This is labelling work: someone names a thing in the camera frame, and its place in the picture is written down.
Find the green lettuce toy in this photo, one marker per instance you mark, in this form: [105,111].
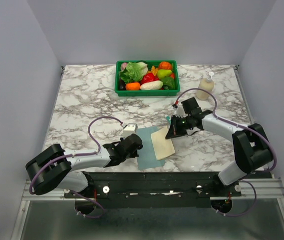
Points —
[133,72]

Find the white radish toy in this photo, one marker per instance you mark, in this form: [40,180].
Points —
[149,86]

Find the beige pump bottle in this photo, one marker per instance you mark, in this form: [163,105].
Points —
[206,85]

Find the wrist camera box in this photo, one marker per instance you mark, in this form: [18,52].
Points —
[129,129]
[180,113]

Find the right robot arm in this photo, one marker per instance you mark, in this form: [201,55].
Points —
[250,143]

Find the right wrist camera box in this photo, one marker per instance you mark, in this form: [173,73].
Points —
[180,113]

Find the orange carrot toy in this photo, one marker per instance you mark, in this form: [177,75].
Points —
[133,86]

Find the orange pumpkin toy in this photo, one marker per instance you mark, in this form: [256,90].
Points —
[165,65]

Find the green pear toy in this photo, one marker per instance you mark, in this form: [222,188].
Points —
[163,73]

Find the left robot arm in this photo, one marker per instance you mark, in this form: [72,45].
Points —
[48,169]

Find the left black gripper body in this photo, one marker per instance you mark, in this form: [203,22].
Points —
[134,155]

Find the green pepper toy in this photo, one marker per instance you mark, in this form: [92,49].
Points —
[168,83]

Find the green plastic crate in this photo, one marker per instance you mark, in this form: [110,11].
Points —
[152,68]

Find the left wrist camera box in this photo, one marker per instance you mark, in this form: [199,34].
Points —
[129,129]

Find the green glue stick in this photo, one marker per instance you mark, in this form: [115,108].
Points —
[168,119]

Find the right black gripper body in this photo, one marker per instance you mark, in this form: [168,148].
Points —
[185,124]

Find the red pepper toy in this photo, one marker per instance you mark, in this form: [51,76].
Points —
[149,77]

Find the blue-grey envelope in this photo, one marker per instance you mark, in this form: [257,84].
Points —
[147,158]

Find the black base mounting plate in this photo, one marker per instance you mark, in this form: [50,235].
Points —
[116,190]

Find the aluminium frame rail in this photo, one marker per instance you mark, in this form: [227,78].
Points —
[52,195]

